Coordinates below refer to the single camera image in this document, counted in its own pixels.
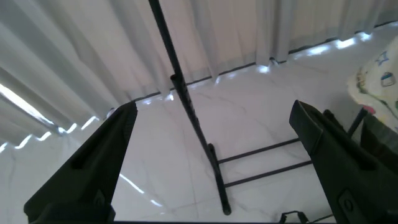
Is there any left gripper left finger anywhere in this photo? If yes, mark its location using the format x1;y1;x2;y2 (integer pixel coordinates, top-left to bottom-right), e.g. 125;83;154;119
24;101;139;224

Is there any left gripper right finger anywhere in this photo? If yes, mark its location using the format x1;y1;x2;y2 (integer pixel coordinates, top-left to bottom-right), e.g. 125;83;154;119
289;99;398;224

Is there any cream printed garment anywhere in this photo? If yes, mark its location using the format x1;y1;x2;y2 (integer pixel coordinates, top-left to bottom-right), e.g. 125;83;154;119
347;34;398;133

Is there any black clothes rack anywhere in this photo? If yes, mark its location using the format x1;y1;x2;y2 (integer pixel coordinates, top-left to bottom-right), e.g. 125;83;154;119
148;0;368;216

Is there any white curtain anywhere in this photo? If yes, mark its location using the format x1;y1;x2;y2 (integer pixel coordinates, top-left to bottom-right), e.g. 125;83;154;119
0;0;398;149

